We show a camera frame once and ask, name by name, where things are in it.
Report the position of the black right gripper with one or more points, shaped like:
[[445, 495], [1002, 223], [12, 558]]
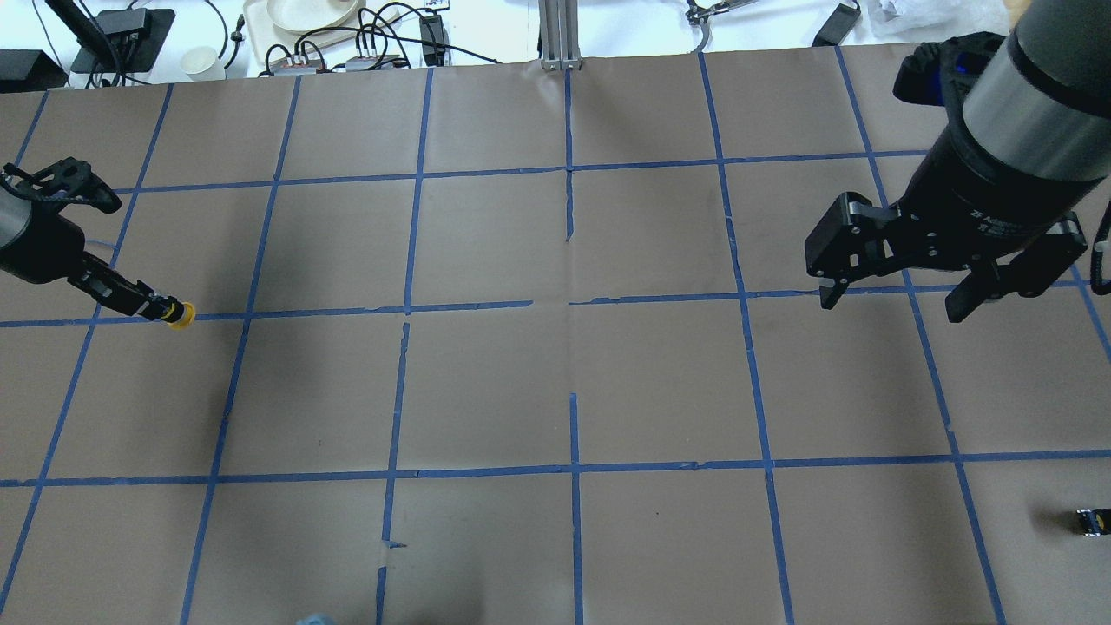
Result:
[[985, 201]]

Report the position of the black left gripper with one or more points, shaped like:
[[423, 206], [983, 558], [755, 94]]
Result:
[[42, 253]]

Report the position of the yellow push button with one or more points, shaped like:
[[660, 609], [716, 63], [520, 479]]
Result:
[[177, 314]]

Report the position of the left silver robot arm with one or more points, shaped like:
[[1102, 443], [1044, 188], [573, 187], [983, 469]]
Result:
[[42, 246]]

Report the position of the white paper cup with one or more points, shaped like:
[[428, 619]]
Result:
[[202, 64]]

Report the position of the black power adapter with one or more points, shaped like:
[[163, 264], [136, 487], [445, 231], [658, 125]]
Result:
[[838, 25]]

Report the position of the beige tray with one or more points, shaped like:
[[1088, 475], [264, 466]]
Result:
[[261, 34]]

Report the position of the beige plate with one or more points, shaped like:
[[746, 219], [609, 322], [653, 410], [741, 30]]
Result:
[[297, 16]]

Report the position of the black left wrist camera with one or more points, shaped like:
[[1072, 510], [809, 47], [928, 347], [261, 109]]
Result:
[[58, 185]]

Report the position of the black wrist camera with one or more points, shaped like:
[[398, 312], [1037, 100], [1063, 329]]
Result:
[[58, 185], [942, 74]]

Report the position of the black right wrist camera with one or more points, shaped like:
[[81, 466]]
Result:
[[942, 74]]

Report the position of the aluminium frame post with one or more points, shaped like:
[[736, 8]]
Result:
[[559, 35]]

